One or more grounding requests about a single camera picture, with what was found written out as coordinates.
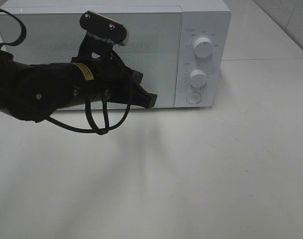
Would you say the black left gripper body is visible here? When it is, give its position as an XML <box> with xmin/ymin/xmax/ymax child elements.
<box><xmin>71</xmin><ymin>11</ymin><xmax>143</xmax><ymax>90</ymax></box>

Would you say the white microwave door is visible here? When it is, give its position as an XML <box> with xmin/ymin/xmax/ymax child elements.
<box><xmin>6</xmin><ymin>12</ymin><xmax>181</xmax><ymax>108</ymax></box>

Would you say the white timer knob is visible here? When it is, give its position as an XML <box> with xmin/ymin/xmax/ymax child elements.
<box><xmin>189</xmin><ymin>69</ymin><xmax>208</xmax><ymax>88</ymax></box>

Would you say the round door release button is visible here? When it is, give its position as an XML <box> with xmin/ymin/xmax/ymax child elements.
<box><xmin>186</xmin><ymin>92</ymin><xmax>202</xmax><ymax>104</ymax></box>

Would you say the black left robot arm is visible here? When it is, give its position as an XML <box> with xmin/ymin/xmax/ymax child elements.
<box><xmin>0</xmin><ymin>11</ymin><xmax>156</xmax><ymax>122</ymax></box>

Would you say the white microwave oven body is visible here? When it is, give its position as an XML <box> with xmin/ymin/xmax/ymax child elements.
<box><xmin>0</xmin><ymin>0</ymin><xmax>231</xmax><ymax>108</ymax></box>

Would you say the white upper power knob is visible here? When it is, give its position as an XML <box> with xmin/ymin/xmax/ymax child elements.
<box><xmin>192</xmin><ymin>36</ymin><xmax>213</xmax><ymax>58</ymax></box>

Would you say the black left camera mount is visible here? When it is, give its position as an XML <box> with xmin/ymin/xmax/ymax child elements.
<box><xmin>107</xmin><ymin>82</ymin><xmax>157</xmax><ymax>109</ymax></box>

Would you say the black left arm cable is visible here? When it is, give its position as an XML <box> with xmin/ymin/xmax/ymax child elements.
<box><xmin>0</xmin><ymin>7</ymin><xmax>132</xmax><ymax>135</ymax></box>

